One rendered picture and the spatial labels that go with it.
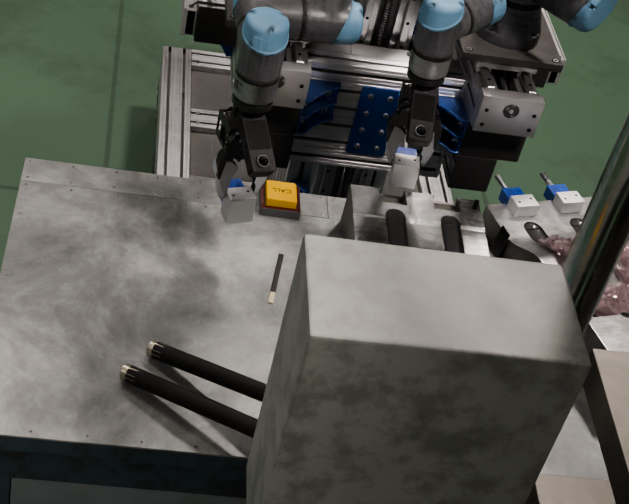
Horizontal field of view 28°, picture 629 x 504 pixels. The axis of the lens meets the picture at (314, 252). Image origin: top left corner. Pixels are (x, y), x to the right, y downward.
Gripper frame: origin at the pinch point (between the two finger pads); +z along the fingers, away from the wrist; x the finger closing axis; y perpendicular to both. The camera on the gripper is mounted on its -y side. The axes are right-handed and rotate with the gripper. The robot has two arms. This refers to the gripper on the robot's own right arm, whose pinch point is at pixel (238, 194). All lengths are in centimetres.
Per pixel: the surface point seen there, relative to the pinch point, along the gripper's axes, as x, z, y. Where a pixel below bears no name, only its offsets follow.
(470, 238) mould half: -44.2, 6.4, -11.0
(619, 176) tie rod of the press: -13, -60, -71
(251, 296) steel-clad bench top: -1.2, 15.0, -11.1
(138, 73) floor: -38, 96, 176
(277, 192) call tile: -14.1, 11.4, 12.8
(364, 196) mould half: -27.8, 6.1, 3.3
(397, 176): -34.5, 2.7, 4.4
